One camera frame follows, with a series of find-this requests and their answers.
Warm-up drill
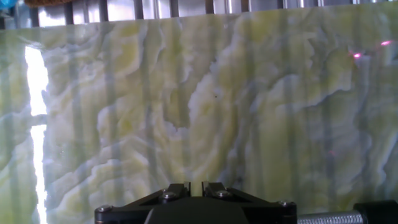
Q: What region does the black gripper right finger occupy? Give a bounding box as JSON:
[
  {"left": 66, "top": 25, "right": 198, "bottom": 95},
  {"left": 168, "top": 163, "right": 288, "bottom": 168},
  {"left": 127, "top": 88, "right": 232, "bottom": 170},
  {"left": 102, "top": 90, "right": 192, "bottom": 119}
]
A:
[{"left": 201, "top": 180, "right": 297, "bottom": 224}]

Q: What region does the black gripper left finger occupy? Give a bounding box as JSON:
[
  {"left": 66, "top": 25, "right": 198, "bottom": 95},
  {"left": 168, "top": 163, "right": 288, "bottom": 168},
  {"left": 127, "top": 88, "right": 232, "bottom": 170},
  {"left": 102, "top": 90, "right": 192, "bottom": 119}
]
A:
[{"left": 94, "top": 181, "right": 191, "bottom": 224}]

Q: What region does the black C-clamp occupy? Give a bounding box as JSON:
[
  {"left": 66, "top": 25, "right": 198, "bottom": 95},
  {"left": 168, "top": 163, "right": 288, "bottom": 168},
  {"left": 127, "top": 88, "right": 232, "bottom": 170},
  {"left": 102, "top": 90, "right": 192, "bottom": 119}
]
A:
[{"left": 297, "top": 200, "right": 398, "bottom": 224}]

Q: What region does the green marble pattern mat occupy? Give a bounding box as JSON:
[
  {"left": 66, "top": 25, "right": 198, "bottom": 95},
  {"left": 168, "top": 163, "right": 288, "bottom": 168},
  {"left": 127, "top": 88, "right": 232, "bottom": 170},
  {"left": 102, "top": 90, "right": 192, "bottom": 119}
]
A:
[{"left": 0, "top": 1, "right": 398, "bottom": 224}]

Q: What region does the brown round object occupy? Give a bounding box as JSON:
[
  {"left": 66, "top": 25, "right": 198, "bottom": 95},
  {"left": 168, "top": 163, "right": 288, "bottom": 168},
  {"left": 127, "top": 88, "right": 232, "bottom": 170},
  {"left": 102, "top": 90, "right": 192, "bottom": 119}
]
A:
[{"left": 24, "top": 0, "right": 75, "bottom": 7}]

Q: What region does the blue plastic item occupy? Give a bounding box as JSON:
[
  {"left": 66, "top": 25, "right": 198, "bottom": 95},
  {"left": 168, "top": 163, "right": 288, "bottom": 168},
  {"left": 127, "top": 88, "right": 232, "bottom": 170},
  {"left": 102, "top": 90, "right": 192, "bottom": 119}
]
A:
[{"left": 0, "top": 0, "right": 19, "bottom": 10}]

